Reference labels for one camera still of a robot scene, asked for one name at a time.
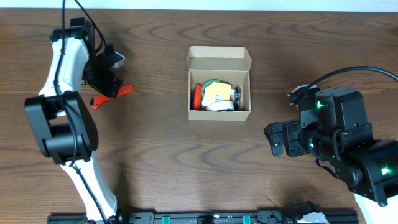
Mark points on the red utility knife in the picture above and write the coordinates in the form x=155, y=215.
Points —
x=99, y=100

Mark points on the white tape roll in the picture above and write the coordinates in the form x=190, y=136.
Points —
x=221, y=106

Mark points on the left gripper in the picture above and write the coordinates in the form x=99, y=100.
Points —
x=109, y=87

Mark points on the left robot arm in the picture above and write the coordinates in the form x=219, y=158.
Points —
x=62, y=125

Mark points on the red cylindrical lighter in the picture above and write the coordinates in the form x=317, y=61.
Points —
x=197, y=97

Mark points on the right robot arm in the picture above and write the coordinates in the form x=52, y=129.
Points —
x=333, y=126

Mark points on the green tape roll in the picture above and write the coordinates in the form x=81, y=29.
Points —
x=207, y=83

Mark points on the brown cardboard box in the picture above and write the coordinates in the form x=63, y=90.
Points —
x=229, y=64

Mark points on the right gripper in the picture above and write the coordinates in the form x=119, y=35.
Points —
x=286, y=137

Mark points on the black mounting rail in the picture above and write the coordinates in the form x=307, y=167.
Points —
x=306, y=212

